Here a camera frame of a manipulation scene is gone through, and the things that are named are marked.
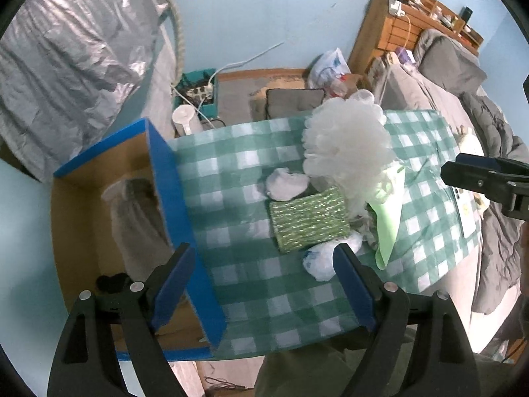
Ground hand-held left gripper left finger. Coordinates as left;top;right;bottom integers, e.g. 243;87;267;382
47;243;196;397

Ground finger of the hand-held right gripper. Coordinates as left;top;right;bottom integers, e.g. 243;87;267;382
440;161;529;220
456;153;529;174

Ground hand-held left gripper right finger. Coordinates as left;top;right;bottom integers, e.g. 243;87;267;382
333;243;482;397

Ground blue cardboard box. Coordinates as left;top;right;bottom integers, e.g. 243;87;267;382
50;118;227;360

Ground grey sock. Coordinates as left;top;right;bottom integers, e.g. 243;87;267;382
264;167;310;200

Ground white mesh bath loofah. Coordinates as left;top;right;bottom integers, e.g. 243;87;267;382
302;97;397;220

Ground white smartphone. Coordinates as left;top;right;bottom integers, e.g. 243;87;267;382
452;186;480;238

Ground small white plastic bag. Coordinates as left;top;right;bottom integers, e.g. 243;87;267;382
302;232;364;283

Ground dark grey duvet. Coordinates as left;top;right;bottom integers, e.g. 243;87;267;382
461;91;529;315

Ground light green cloth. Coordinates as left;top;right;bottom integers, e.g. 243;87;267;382
366;163;406;269

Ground green glitter sponge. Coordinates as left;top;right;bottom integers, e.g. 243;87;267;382
268;186;351;254

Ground green white checkered tablecloth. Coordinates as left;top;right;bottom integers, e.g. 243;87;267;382
167;110;484;360

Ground person's olive pants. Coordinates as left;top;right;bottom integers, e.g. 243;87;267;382
254;327;529;397

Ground grey pillow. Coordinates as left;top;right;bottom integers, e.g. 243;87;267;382
413;29;488;94

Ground purple pouch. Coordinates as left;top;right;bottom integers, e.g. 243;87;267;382
394;47;416;67

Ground brown cardboard box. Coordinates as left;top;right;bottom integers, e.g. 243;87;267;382
343;73;366;92

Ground clear plastic bottle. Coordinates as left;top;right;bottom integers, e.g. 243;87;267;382
328;73;352;98

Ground white round appliance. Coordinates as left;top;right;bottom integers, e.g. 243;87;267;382
171;105;203;137

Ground teal plastic basket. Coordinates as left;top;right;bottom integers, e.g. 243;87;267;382
174;69;218;120

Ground wooden headboard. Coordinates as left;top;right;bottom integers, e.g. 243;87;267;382
349;0;484;75

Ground white blue shopping bag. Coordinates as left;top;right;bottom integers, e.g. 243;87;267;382
309;47;350;89

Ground grey floor cushion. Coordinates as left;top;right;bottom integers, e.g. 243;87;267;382
264;88;325;121

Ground white power strip with switches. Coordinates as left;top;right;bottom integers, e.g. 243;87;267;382
184;83;215;102

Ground silver foil curtain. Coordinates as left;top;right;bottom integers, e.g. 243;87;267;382
0;0;178;183

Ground long white cable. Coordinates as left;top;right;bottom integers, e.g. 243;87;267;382
194;41;286;120

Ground rope wrapped hoop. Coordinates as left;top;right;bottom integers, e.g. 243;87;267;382
144;0;186;92

